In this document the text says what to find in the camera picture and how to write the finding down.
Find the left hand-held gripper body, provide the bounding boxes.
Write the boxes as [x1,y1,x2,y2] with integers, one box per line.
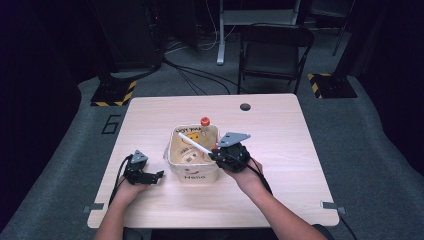
[122,149,158,186]

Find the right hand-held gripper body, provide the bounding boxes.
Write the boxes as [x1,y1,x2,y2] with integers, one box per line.
[213,131,252,174]

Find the beige storage bin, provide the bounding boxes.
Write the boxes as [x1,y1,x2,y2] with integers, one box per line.
[162,123,222,184]

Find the white pen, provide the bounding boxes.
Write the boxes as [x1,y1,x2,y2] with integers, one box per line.
[177,131,214,155]

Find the clear bottle with orange cap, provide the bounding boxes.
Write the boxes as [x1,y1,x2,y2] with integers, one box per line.
[199,116,220,151]

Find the yellow printed packet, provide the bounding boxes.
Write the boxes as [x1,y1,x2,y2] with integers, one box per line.
[172,125,214,165]

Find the person's left hand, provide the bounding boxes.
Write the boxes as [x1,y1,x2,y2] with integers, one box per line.
[114,175,152,205]

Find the person's right hand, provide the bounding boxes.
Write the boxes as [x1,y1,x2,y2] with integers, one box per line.
[221,159,268,196]

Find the grey table clip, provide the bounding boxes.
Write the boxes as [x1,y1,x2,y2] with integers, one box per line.
[82,202,105,215]
[320,200,348,215]

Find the black stand base hazard stripes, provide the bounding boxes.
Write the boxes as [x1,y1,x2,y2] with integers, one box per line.
[90,77,138,108]
[306,72,359,100]

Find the black folding chair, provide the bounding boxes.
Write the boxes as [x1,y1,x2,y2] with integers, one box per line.
[236,23,316,96]

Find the black equipment cabinet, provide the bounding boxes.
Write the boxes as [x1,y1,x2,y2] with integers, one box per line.
[89,0,165,73]

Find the left hand-held gripper cable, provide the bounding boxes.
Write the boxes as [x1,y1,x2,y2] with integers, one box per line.
[107,154,135,208]

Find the hand-held gripper cable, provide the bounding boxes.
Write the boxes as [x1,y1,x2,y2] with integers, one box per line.
[248,155,274,196]
[107,154,135,208]

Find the right hand-held gripper cable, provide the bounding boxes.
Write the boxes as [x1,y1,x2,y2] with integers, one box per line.
[248,155,274,196]

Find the black floor cables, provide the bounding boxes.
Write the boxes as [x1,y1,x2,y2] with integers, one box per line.
[162,55,250,96]

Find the white desk frame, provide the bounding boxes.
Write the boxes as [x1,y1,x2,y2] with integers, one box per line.
[216,0,303,66]

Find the white cables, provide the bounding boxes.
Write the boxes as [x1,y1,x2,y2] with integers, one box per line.
[196,0,236,52]

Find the black cable at table clip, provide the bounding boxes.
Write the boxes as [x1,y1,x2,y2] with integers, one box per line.
[339,213,360,240]

